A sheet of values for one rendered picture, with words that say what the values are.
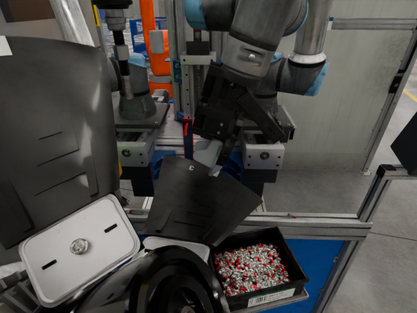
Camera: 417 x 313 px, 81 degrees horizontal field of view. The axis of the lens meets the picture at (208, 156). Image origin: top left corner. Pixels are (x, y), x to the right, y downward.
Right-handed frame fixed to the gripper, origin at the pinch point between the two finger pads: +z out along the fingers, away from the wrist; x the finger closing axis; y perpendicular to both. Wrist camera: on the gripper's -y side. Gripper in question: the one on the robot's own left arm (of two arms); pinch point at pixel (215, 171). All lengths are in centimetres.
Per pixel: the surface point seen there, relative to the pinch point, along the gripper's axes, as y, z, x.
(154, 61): 77, 77, -352
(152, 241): 8.4, 0.4, 19.2
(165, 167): 9.8, 1.9, 0.9
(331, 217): -43.1, 15.8, -15.1
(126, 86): 13.5, -20.6, 21.9
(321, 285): -60, 50, -15
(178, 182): 6.7, 1.2, 5.0
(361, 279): -120, 82, -47
